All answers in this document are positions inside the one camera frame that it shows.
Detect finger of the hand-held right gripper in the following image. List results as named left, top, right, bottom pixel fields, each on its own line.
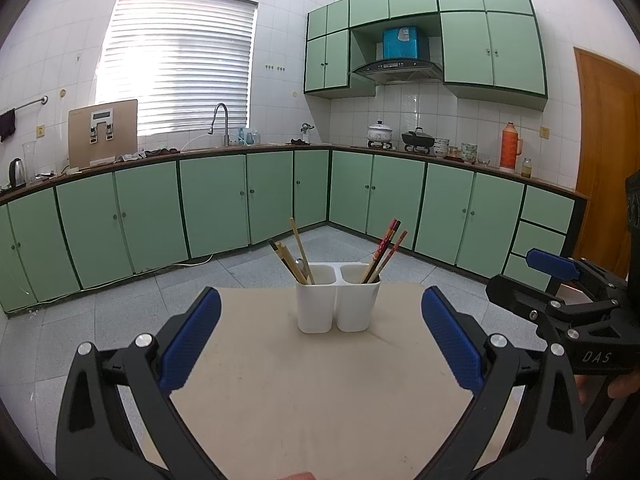
left=525, top=248, right=626, bottom=301
left=486, top=274, right=581, bottom=328

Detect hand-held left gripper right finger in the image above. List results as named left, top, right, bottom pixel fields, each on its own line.
left=421, top=286, right=587, bottom=480

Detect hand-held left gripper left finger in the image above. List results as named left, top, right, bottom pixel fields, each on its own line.
left=56, top=286, right=222, bottom=480

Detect bamboo chopstick with red end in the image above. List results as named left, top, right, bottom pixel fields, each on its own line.
left=376, top=230, right=408, bottom=281
left=372, top=218, right=402, bottom=282
left=361, top=237, right=388, bottom=284

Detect black chopstick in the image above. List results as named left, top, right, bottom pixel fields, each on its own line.
left=366, top=218, right=397, bottom=283

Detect white two-compartment utensil holder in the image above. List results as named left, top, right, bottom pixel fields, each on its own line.
left=295, top=262, right=382, bottom=334

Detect bamboo chopstick with dark tip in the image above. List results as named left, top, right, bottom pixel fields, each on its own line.
left=277, top=241, right=308, bottom=283

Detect plain bamboo chopstick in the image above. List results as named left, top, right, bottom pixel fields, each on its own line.
left=289, top=217, right=316, bottom=285

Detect person's right hand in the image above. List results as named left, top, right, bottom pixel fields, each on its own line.
left=605, top=367, right=640, bottom=402

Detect wooden door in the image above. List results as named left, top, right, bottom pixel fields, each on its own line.
left=572, top=47, right=640, bottom=276

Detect orange thermos flask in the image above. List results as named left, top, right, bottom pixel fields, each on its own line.
left=499, top=121, right=523, bottom=171

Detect green base cabinets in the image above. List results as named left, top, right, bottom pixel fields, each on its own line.
left=0, top=144, right=588, bottom=313

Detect black wok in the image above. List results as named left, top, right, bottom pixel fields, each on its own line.
left=401, top=127, right=435, bottom=149

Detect brown cardboard box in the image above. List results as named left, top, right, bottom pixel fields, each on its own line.
left=68, top=99, right=139, bottom=168

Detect steel kitchen faucet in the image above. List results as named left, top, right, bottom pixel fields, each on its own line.
left=208, top=103, right=231, bottom=147

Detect clear glass vase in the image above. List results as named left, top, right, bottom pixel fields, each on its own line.
left=21, top=142, right=38, bottom=183

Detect black range hood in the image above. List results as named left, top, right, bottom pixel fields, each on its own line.
left=351, top=59, right=444, bottom=86

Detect blue box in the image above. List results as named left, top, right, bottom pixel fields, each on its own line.
left=382, top=25, right=425, bottom=61

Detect white window blind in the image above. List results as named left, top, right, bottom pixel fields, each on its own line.
left=95, top=0, right=260, bottom=136

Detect green wall cabinets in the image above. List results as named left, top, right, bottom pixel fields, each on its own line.
left=304, top=0, right=548, bottom=112

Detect metal towel rail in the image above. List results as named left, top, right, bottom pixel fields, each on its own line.
left=0, top=95, right=49, bottom=115

